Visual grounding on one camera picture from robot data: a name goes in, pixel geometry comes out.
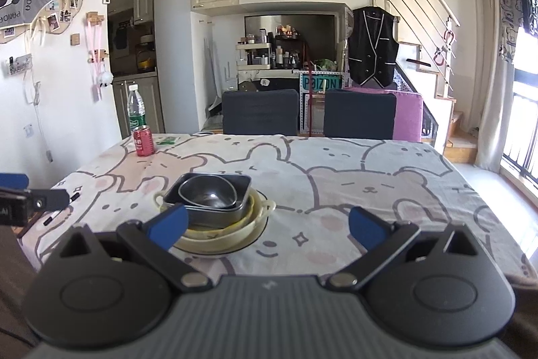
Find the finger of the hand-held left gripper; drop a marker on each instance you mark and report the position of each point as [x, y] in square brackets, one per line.
[12, 180]
[50, 199]

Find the yellow kettle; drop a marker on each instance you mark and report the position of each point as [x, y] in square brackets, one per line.
[145, 62]

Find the beige curtain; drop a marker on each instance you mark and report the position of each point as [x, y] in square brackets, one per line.
[491, 90]

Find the clear plastic water bottle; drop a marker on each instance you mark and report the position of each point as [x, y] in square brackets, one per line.
[135, 108]

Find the green packet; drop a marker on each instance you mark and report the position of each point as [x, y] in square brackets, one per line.
[166, 139]

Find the black vest with white trim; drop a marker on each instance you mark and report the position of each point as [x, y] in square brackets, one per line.
[373, 47]

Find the bear-print tablecloth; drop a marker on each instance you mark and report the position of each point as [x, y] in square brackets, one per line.
[378, 182]

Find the staircase with metal railing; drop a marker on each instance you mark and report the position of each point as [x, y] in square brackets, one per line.
[462, 142]

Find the dark grey chair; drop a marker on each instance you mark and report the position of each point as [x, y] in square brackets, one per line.
[260, 113]
[359, 115]

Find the teal patterned box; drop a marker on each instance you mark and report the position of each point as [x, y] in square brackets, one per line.
[321, 83]

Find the small rectangular steel container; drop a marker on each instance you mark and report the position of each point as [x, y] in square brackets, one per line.
[238, 202]

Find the round steel bowl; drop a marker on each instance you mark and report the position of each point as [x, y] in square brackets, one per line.
[206, 190]

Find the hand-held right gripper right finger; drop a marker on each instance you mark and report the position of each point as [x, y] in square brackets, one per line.
[365, 228]

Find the window with railing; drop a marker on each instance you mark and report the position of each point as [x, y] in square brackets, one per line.
[525, 111]

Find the white square leaf-print plate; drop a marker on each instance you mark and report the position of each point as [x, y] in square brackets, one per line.
[248, 243]

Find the hanging patterned garment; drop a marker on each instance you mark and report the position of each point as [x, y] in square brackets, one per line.
[506, 14]

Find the cosmetics storage rack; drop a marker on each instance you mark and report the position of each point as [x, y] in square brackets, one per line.
[254, 56]

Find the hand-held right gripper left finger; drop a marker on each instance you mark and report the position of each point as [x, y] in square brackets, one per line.
[168, 226]

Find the large square steel tray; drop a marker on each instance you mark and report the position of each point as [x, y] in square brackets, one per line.
[239, 184]

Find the white plush toy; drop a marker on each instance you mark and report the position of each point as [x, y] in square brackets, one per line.
[105, 78]

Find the beige kitchen cabinet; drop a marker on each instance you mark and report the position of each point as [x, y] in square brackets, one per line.
[155, 106]

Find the pink chair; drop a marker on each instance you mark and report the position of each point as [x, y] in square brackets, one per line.
[410, 115]

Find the red drink can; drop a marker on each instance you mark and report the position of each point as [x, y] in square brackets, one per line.
[143, 141]

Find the white floral scalloped bowl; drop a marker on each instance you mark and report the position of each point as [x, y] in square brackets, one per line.
[251, 212]

